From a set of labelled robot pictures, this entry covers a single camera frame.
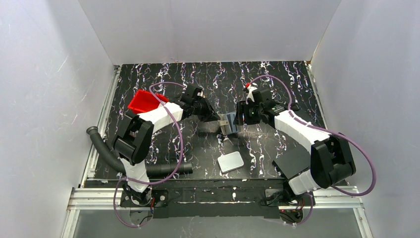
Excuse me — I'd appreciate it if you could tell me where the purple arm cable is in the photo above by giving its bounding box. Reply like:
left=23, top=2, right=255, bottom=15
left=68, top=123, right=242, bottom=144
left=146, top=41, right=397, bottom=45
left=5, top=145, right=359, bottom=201
left=249, top=74, right=377, bottom=227
left=112, top=82, right=186, bottom=229

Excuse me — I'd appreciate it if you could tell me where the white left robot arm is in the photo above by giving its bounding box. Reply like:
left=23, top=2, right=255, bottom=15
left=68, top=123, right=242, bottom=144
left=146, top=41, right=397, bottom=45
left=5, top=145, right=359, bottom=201
left=111, top=84, right=220, bottom=193

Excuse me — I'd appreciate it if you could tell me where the red plastic bin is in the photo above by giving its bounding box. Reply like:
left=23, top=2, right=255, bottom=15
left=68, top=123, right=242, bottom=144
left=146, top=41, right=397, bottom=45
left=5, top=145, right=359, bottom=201
left=127, top=90, right=160, bottom=115

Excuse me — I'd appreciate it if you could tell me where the silver metal tin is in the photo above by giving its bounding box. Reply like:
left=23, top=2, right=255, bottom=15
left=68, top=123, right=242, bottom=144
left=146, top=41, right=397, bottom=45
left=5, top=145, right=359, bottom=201
left=217, top=151, right=244, bottom=174

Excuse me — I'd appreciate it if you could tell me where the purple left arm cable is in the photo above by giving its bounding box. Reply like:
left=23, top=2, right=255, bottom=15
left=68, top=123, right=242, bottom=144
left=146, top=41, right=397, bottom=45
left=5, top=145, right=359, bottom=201
left=112, top=82, right=186, bottom=229

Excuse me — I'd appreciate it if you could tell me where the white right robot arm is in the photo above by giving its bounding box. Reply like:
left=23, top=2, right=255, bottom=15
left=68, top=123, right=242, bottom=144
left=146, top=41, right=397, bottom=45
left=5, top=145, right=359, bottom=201
left=234, top=86, right=356, bottom=199

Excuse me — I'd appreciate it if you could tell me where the black flat plate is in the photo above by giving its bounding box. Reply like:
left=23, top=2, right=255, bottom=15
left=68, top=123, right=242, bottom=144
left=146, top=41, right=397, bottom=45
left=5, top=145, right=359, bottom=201
left=272, top=145, right=311, bottom=179

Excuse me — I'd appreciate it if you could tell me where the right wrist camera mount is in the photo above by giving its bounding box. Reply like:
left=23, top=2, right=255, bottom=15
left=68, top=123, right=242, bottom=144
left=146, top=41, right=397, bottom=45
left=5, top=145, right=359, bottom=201
left=245, top=83, right=258, bottom=104

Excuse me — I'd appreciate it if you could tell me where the grey leather card holder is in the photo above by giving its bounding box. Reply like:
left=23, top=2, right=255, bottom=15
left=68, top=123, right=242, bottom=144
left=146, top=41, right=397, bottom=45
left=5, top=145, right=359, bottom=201
left=218, top=112, right=241, bottom=135

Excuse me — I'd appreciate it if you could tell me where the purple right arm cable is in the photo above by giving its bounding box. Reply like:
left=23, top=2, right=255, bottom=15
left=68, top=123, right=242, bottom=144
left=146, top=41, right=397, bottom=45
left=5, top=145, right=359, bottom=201
left=249, top=74, right=377, bottom=227

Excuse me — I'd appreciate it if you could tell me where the black corrugated hose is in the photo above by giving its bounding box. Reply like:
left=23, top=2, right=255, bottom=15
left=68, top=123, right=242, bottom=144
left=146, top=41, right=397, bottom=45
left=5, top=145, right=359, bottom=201
left=86, top=126, right=193, bottom=176

